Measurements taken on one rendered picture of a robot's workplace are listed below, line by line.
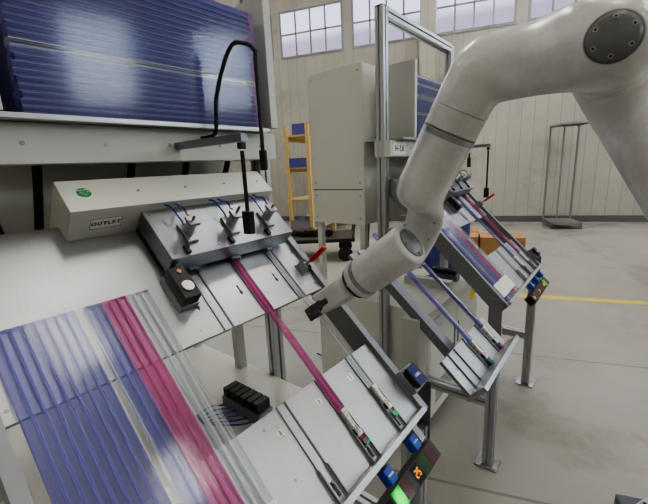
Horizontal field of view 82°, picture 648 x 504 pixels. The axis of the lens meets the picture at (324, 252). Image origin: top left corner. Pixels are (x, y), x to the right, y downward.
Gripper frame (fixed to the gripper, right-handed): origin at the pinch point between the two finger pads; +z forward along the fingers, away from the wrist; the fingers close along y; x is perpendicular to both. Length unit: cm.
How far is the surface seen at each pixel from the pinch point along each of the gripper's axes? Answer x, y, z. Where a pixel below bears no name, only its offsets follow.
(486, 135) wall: -170, -748, 92
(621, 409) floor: 114, -158, 6
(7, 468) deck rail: 0, 59, 0
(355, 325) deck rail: 7.9, -8.0, -1.4
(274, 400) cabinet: 14.3, -0.5, 34.4
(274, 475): 21.5, 30.1, -2.9
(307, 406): 16.2, 17.0, -1.9
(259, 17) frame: -70, -9, -26
